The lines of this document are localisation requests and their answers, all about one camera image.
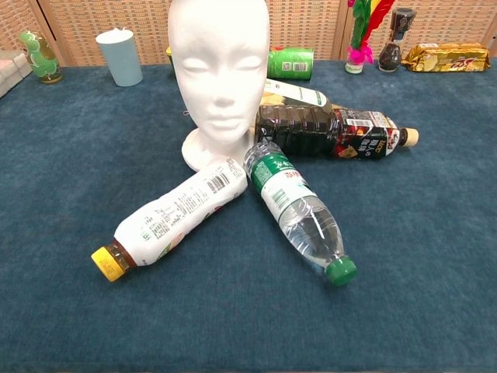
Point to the colourful feather shuttlecock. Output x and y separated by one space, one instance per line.
365 39

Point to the pale blue plastic cup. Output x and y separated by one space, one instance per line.
120 58

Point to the tea bottle white green label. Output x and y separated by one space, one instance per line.
303 95

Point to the gold biscuit pack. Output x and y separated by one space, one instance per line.
446 58

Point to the blue table cloth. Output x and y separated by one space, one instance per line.
407 252

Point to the dark drink bottle beige cap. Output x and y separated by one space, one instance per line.
318 130

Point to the white mannequin head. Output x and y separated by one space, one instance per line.
219 77

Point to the clear water bottle green cap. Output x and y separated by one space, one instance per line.
295 202

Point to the white bottle yellow cap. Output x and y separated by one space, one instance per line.
174 217

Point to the green chips can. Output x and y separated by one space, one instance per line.
291 64

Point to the woven folding screen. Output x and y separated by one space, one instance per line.
310 23

